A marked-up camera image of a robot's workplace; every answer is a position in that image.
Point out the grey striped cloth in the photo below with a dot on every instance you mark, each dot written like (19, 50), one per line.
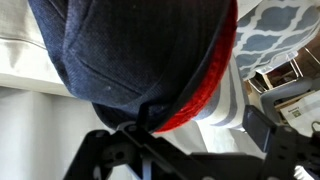
(226, 100)

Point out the grey white patterned pillow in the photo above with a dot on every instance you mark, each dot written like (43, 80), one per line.
(273, 30)

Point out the black hat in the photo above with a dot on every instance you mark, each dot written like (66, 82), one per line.
(133, 50)

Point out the grey office chair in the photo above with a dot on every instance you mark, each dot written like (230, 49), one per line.
(286, 91)

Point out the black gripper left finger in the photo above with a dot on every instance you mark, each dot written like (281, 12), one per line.
(133, 150)

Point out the orange red hat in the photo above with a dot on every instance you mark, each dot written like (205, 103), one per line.
(213, 76)

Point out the beige sofa back cushion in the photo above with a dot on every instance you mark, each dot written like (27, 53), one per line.
(23, 60)

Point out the white tote bag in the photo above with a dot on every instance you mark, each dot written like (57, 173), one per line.
(300, 110)

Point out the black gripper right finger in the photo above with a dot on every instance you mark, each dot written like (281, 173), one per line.
(270, 136)

